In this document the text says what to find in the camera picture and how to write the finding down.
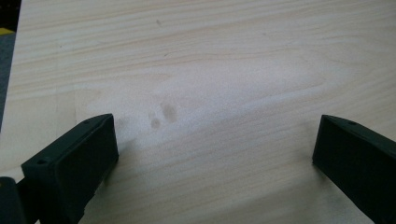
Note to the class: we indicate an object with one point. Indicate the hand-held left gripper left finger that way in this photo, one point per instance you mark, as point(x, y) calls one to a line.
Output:
point(71, 165)

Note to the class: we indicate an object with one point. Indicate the black yellow striped stand base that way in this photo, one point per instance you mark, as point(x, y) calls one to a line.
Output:
point(7, 15)

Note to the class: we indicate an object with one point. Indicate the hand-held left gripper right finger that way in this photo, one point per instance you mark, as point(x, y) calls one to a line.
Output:
point(358, 161)

